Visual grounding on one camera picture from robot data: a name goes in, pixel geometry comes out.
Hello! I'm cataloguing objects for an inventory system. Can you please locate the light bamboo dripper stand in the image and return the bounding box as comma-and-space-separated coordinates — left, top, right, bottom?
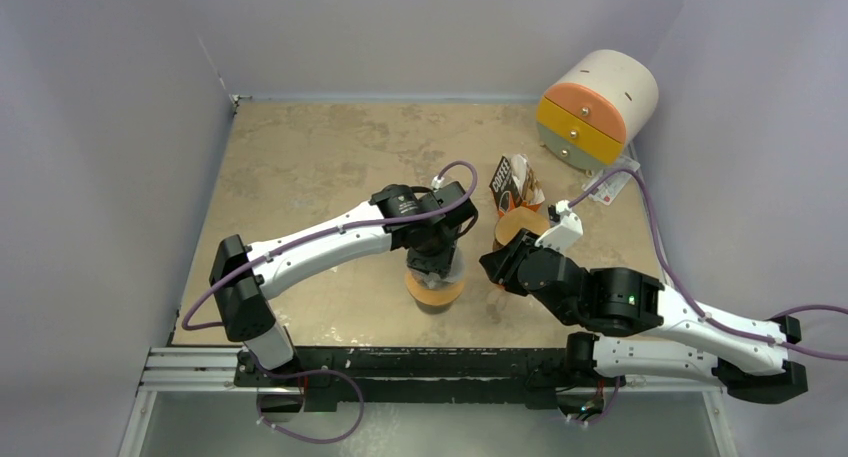
404, 271, 466, 307

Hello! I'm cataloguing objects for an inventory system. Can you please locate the grey glass carafe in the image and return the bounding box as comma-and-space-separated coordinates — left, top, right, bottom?
415, 300, 454, 315

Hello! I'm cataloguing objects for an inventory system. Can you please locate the coffee paper filter box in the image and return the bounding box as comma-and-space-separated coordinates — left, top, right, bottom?
489, 154, 545, 217

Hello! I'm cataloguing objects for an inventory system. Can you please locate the white paper coffee filter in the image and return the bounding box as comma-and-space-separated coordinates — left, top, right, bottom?
426, 248, 466, 290

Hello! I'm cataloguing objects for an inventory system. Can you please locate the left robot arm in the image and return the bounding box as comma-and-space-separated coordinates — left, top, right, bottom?
209, 182, 478, 386

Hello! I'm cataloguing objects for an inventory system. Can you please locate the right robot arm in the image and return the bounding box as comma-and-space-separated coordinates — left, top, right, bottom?
479, 200, 808, 404

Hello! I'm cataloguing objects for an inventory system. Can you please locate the paper leaflet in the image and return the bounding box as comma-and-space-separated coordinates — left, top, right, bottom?
581, 155, 641, 206

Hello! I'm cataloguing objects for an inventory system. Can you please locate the round drawer organizer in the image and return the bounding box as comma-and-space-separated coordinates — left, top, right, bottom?
536, 49, 659, 175

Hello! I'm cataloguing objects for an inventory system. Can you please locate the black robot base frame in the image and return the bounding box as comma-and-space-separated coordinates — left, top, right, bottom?
234, 344, 626, 412

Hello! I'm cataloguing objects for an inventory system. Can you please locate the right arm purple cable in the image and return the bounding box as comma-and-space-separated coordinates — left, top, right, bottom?
566, 167, 848, 363

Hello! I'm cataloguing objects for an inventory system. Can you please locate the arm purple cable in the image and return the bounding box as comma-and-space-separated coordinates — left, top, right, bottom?
181, 160, 480, 332
566, 167, 848, 363

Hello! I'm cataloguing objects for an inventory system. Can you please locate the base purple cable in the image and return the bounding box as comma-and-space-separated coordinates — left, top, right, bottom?
250, 351, 366, 446

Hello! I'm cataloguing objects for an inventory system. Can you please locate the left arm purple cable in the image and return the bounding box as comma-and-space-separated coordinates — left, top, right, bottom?
181, 160, 480, 332

